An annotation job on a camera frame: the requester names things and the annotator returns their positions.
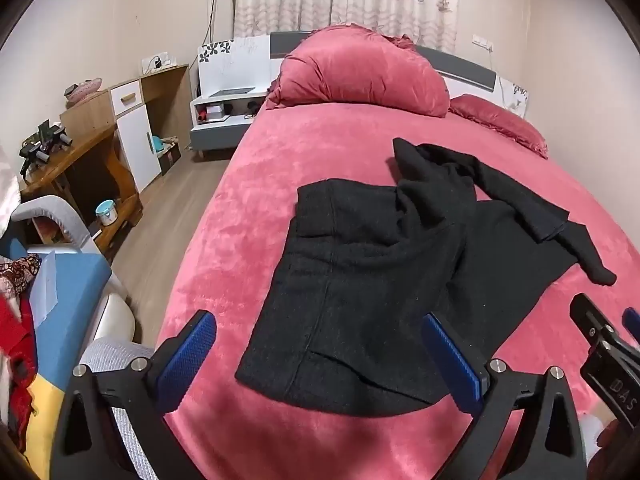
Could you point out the teal lid jar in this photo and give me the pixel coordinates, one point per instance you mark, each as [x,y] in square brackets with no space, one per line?
[106,213]

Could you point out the grey office chair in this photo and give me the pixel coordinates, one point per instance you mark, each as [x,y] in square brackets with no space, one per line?
[55,210]

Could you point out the red cloth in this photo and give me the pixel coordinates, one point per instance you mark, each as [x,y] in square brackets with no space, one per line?
[15,345]

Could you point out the teal bowl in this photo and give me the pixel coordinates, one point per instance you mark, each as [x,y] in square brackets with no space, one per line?
[158,144]

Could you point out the wooden desk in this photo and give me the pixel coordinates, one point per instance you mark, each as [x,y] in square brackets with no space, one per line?
[90,115]

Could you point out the small pink pillow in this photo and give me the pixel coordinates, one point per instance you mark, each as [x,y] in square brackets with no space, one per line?
[495,120]

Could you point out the white floral panel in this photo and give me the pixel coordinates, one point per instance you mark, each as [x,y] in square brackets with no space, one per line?
[512,95]

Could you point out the grey white headboard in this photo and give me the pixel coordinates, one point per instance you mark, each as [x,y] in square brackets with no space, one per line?
[472,69]

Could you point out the white cabinet door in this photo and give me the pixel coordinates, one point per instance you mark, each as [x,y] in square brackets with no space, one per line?
[137,150]

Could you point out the white grey nightstand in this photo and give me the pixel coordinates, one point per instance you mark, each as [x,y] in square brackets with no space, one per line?
[220,130]

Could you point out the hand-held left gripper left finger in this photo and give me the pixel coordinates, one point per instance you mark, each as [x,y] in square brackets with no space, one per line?
[186,362]

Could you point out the pink round item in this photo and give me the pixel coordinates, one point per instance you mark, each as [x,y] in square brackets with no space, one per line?
[82,91]

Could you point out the white cabinet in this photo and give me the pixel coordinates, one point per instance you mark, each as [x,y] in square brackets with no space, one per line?
[235,65]

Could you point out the yellow cloth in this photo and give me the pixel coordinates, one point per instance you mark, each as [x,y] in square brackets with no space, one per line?
[45,420]

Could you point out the grey flat tablet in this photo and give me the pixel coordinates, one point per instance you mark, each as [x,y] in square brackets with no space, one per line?
[232,92]

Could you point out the dark storage box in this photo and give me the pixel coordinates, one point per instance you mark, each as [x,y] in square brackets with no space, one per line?
[171,157]

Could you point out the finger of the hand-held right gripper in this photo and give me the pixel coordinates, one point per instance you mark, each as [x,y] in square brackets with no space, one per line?
[590,317]
[632,321]

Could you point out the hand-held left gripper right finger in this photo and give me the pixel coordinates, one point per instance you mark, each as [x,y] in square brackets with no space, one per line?
[452,365]

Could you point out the large pink pillow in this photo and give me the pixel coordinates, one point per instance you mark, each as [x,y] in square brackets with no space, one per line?
[360,70]

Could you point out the white wall socket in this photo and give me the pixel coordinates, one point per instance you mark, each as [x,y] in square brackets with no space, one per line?
[482,42]

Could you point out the black sweater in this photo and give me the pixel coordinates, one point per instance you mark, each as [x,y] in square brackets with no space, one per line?
[360,285]

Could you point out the white charger socket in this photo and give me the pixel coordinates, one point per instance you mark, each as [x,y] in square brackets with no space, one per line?
[159,61]

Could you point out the pale pink blanket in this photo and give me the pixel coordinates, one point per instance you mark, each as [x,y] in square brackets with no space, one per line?
[7,195]

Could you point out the pink bed blanket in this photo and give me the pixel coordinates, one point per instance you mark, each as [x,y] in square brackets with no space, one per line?
[250,220]

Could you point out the black green device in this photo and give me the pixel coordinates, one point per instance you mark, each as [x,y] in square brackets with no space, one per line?
[32,156]
[52,135]

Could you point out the patterned brown cloth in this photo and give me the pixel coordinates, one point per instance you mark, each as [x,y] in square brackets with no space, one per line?
[17,272]

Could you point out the white drawer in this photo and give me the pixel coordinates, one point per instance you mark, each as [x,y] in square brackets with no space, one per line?
[126,97]

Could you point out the blue cushion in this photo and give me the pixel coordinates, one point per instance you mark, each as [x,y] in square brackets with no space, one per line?
[75,285]

